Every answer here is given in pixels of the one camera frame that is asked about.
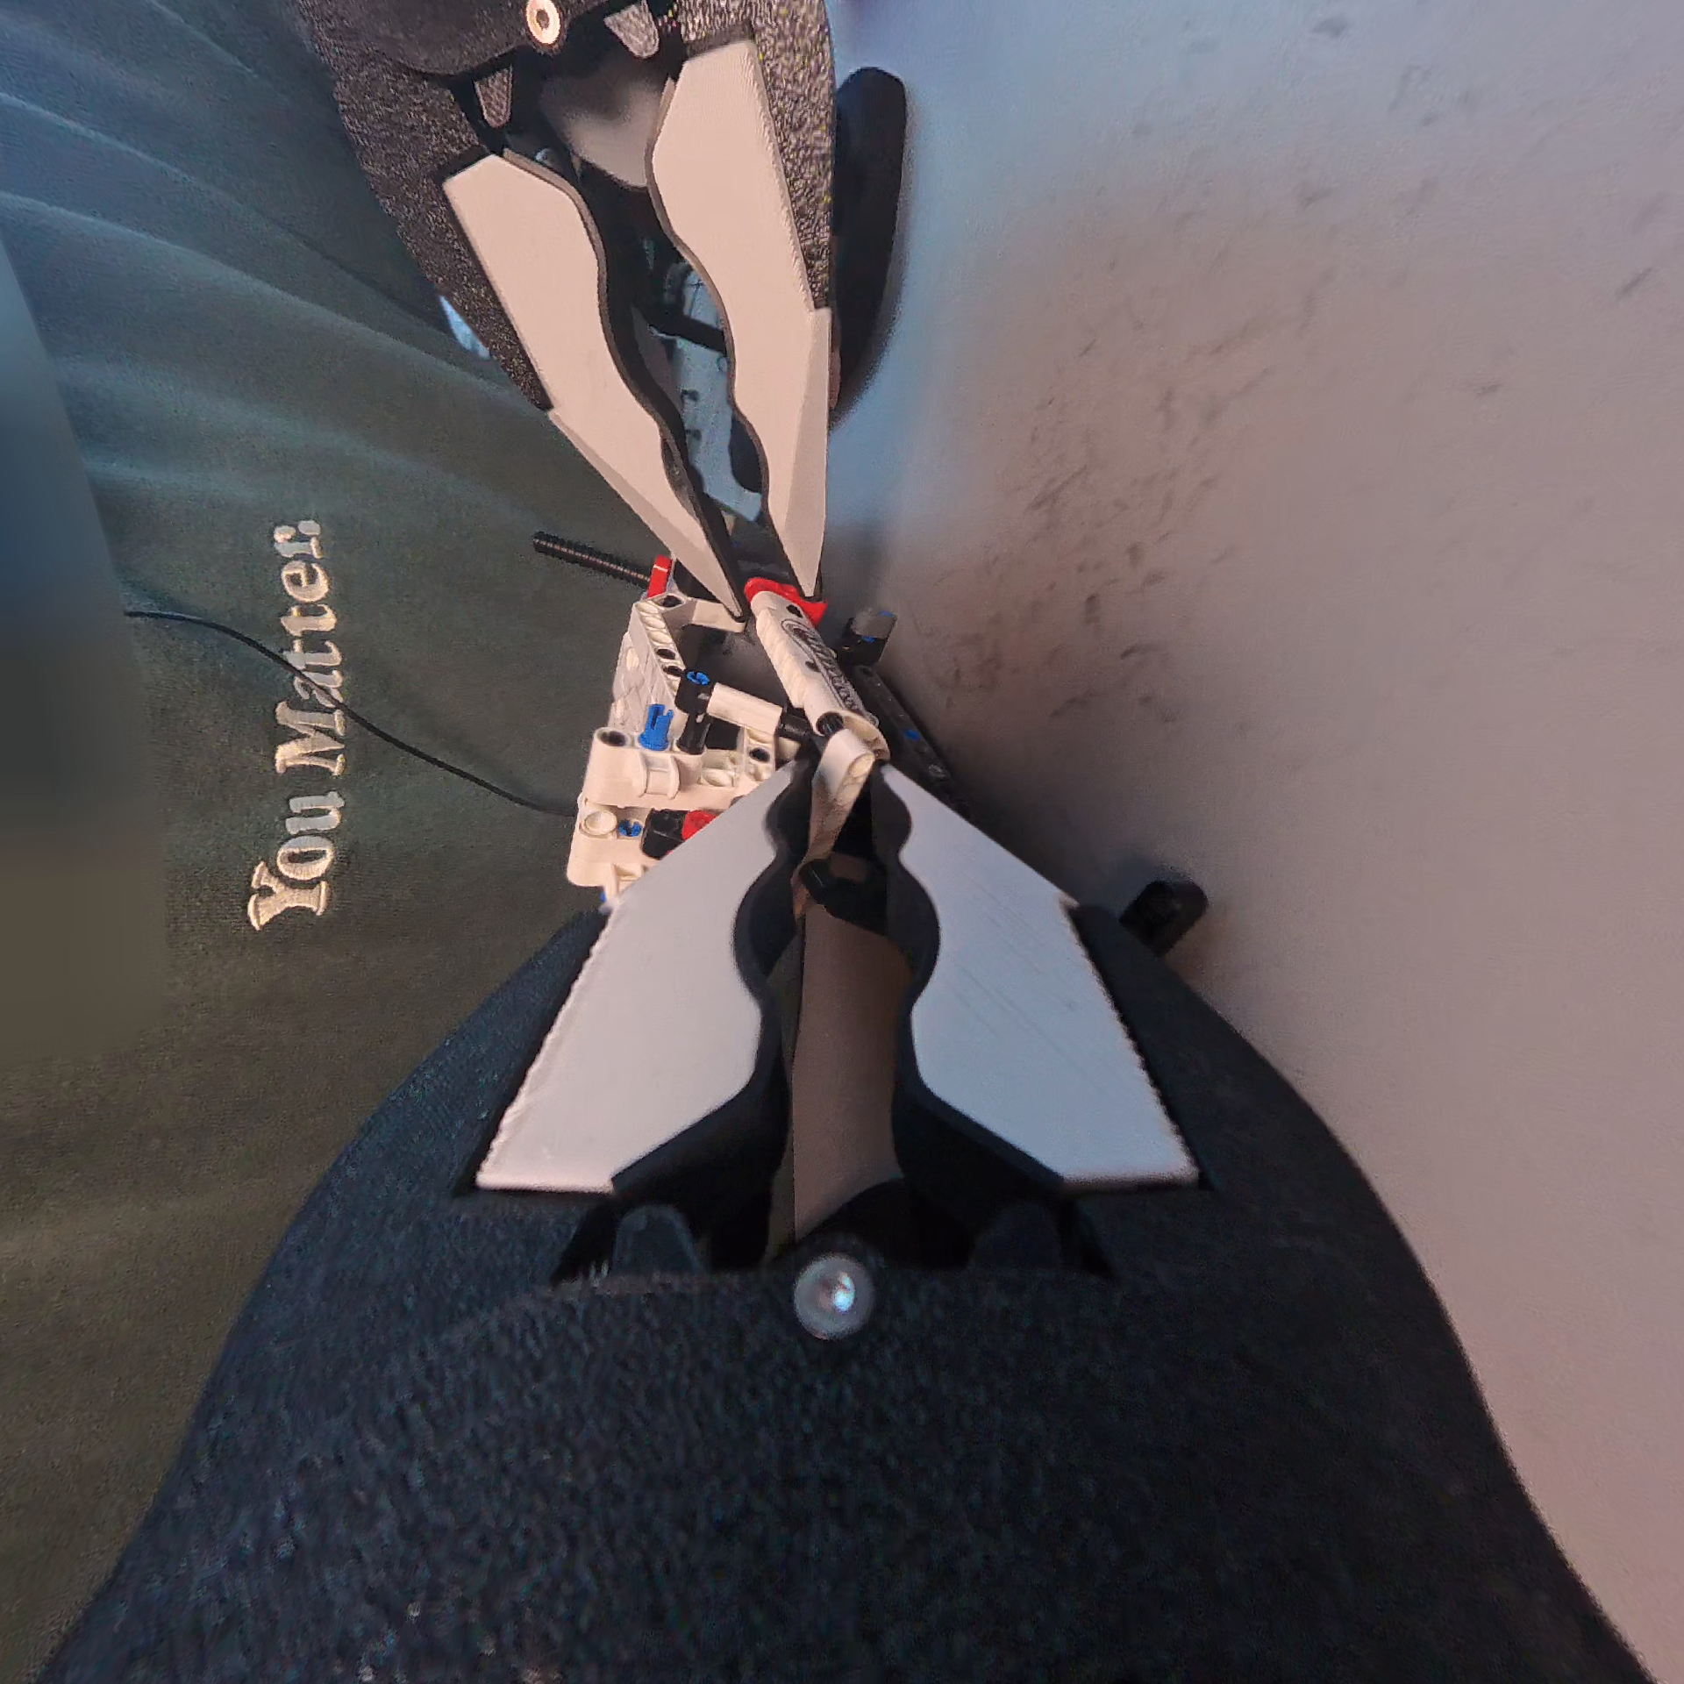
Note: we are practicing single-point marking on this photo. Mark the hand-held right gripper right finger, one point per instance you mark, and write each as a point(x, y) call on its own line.
point(1054, 1041)

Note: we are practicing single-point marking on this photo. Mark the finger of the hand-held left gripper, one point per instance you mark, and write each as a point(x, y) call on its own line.
point(750, 238)
point(567, 305)

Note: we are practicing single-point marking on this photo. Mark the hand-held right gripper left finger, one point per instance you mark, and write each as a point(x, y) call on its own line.
point(633, 1041)

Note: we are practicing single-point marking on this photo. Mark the brick-built truck model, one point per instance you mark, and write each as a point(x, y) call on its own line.
point(660, 766)

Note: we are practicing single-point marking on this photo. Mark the person's torso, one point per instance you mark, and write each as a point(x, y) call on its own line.
point(264, 1186)

